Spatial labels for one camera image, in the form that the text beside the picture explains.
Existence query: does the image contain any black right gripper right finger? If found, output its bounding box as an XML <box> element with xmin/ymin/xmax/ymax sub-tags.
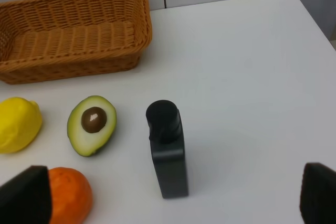
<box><xmin>299</xmin><ymin>163</ymin><xmax>335</xmax><ymax>224</ymax></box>

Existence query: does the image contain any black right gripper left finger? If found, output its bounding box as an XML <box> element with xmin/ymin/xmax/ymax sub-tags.
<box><xmin>1</xmin><ymin>166</ymin><xmax>51</xmax><ymax>223</ymax></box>

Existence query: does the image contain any orange mandarin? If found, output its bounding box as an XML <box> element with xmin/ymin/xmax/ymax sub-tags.
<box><xmin>48</xmin><ymin>167</ymin><xmax>93</xmax><ymax>223</ymax></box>

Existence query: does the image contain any yellow lemon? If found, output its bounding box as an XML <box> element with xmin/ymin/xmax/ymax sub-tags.
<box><xmin>1</xmin><ymin>97</ymin><xmax>43</xmax><ymax>154</ymax></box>

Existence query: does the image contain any halved avocado with pit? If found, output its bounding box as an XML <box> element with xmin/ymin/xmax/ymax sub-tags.
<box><xmin>67</xmin><ymin>95</ymin><xmax>117</xmax><ymax>157</ymax></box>

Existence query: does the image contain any black rectangular bottle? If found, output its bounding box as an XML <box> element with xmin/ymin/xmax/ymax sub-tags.
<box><xmin>146</xmin><ymin>100</ymin><xmax>189</xmax><ymax>199</ymax></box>

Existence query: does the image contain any orange wicker basket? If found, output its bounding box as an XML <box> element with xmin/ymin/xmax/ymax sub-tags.
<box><xmin>1</xmin><ymin>0</ymin><xmax>152</xmax><ymax>84</ymax></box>

